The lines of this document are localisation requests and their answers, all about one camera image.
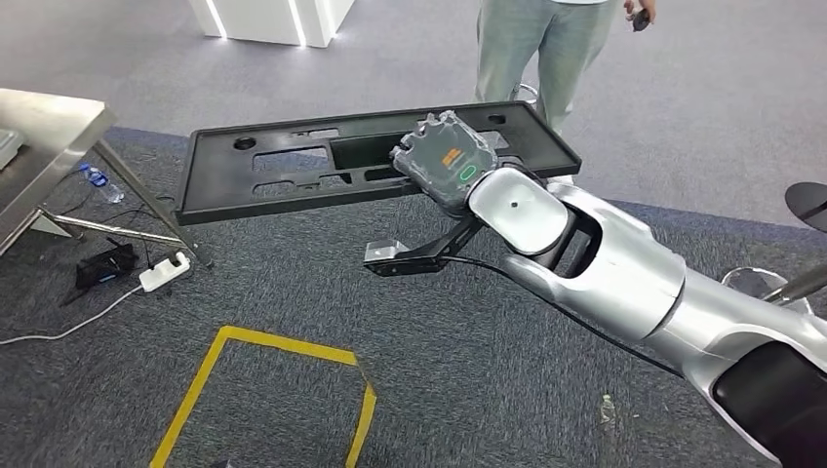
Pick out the white lit display plinth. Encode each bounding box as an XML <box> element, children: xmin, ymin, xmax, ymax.
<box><xmin>188</xmin><ymin>0</ymin><xmax>357</xmax><ymax>50</ymax></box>

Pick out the person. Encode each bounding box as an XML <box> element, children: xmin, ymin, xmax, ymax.
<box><xmin>474</xmin><ymin>0</ymin><xmax>657</xmax><ymax>187</ymax></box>

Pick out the clear water bottle blue cap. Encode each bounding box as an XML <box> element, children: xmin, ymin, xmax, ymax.
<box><xmin>78</xmin><ymin>162</ymin><xmax>125</xmax><ymax>206</ymax></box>

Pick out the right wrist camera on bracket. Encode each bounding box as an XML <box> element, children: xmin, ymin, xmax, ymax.
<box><xmin>363</xmin><ymin>215</ymin><xmax>486</xmax><ymax>279</ymax></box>

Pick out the stainless steel workbench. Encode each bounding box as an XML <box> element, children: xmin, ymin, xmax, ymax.
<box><xmin>0</xmin><ymin>88</ymin><xmax>215</xmax><ymax>269</ymax></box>

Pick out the black power adapter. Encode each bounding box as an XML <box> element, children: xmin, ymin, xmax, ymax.
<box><xmin>74</xmin><ymin>240</ymin><xmax>140</xmax><ymax>291</ymax></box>

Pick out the white power strip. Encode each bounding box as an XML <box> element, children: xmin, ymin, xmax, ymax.
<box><xmin>138</xmin><ymin>252</ymin><xmax>192</xmax><ymax>293</ymax></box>

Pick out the white power cable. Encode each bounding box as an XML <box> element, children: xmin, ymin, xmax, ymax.
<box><xmin>0</xmin><ymin>284</ymin><xmax>144</xmax><ymax>347</ymax></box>

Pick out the person's hand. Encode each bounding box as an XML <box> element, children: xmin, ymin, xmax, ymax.
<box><xmin>621</xmin><ymin>0</ymin><xmax>657</xmax><ymax>23</ymax></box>

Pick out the long black plastic part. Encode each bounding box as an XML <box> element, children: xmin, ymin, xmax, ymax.
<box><xmin>174</xmin><ymin>99</ymin><xmax>583</xmax><ymax>227</ymax></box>

